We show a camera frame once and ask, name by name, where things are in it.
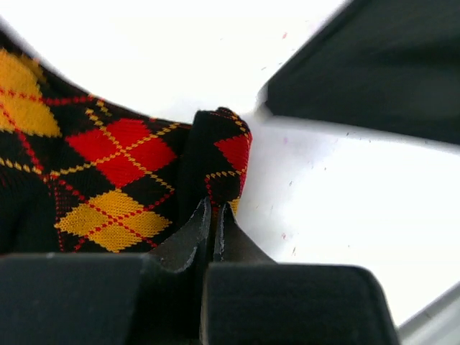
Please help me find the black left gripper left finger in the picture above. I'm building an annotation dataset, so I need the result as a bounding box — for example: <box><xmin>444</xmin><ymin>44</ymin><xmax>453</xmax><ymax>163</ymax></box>
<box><xmin>1</xmin><ymin>199</ymin><xmax>211</xmax><ymax>344</ymax></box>

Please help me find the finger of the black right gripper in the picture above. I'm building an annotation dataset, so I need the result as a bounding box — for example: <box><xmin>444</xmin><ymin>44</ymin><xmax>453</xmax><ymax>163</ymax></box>
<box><xmin>264</xmin><ymin>1</ymin><xmax>459</xmax><ymax>144</ymax></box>

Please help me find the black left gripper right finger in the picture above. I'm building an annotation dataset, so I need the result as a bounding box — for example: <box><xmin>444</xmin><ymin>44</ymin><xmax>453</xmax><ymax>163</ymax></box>
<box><xmin>201</xmin><ymin>205</ymin><xmax>399</xmax><ymax>344</ymax></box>

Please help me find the black orange argyle sock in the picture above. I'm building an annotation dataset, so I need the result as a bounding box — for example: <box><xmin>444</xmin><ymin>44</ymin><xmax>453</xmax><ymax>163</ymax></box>
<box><xmin>1</xmin><ymin>33</ymin><xmax>252</xmax><ymax>253</ymax></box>

